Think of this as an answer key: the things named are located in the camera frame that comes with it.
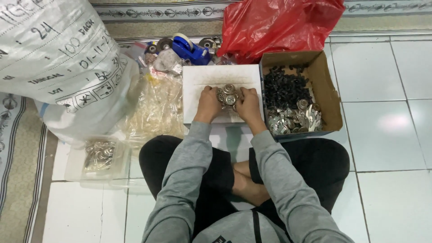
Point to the grey grinding disc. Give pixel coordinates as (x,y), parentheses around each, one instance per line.
(207,43)
(164,44)

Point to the brown cardboard box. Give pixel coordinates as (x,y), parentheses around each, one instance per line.
(324,94)

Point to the grey hooded sweater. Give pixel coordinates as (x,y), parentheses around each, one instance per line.
(236,227)

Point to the heap of silver metal plates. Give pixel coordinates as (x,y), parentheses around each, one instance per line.
(295,118)

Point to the pile of round metal discs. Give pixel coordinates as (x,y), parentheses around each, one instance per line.
(228,97)

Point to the small grinding disc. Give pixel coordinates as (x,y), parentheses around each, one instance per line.
(151,49)

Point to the heap of black plastic parts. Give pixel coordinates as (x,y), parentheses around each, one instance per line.
(283,89)

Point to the person's legs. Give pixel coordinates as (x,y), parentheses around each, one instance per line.
(243,175)

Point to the white flat box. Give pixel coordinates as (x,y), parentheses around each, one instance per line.
(221,81)

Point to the clear plastic container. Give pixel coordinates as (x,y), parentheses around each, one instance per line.
(98,162)

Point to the clear plastic bag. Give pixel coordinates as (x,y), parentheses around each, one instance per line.
(158,108)

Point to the red plastic bag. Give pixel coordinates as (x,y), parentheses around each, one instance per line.
(276,23)

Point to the blue tape dispenser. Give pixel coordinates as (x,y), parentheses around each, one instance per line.
(189,50)

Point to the large white woven sack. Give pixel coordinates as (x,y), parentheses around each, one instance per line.
(57,57)

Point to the person's right fingers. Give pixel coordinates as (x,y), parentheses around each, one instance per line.
(243,94)

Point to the small crumpled plastic bag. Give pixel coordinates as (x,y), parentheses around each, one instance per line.
(167,61)

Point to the person's left hand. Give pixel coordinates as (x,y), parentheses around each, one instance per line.
(208,104)

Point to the heap of metal rings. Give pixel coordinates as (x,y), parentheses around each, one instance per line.
(99,155)

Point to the person's right hand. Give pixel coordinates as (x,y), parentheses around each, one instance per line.
(249,103)

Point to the person's left fingers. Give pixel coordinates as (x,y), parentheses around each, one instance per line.
(212,89)

